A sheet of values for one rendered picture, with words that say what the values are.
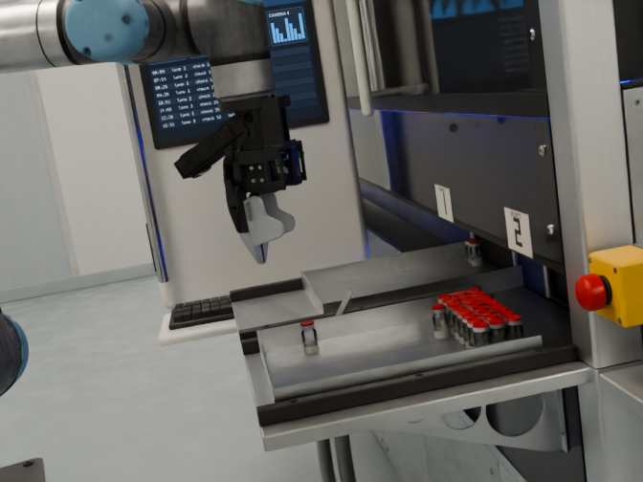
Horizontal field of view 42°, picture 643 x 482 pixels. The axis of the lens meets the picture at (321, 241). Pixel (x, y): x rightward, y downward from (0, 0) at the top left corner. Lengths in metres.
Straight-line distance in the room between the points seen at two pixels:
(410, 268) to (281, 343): 0.45
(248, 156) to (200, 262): 0.94
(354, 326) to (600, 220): 0.44
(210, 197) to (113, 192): 4.61
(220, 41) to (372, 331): 0.51
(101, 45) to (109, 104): 5.57
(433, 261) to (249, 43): 0.76
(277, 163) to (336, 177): 0.91
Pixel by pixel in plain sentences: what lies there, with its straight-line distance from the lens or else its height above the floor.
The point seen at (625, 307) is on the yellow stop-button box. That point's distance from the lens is 0.94.
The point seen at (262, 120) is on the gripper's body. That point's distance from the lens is 1.03.
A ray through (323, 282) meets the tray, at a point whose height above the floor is 0.89.
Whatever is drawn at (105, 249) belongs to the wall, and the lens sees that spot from 6.58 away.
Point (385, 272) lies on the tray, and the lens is 1.62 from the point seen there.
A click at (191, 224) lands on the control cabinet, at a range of 1.93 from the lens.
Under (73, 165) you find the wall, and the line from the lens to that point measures 6.52.
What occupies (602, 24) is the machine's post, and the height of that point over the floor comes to 1.28.
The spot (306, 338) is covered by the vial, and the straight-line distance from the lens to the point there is 1.21.
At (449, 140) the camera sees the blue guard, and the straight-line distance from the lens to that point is 1.42.
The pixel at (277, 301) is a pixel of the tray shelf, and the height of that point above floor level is 0.88.
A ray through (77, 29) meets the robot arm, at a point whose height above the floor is 1.35.
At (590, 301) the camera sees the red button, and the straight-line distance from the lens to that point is 0.94.
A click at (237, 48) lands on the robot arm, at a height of 1.32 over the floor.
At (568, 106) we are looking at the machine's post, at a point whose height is 1.19.
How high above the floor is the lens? 1.26
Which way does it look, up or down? 11 degrees down
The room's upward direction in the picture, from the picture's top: 9 degrees counter-clockwise
